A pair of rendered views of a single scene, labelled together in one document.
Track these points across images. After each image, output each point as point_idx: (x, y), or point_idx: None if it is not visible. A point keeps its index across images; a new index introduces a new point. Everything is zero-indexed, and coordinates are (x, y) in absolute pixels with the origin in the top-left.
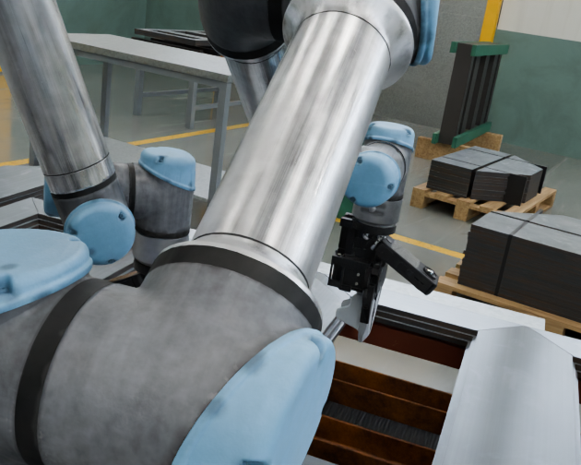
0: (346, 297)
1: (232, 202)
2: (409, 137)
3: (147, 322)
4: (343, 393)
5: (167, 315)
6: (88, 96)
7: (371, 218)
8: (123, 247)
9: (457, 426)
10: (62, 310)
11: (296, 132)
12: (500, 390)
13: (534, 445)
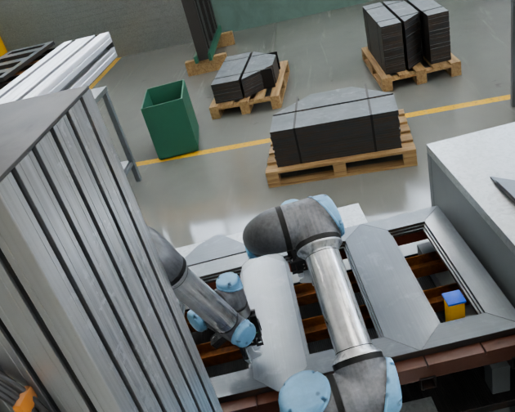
0: (281, 257)
1: (344, 337)
2: None
3: (356, 385)
4: (306, 300)
5: (360, 380)
6: (218, 295)
7: None
8: (254, 333)
9: (371, 298)
10: (335, 394)
11: (343, 304)
12: (373, 270)
13: (400, 288)
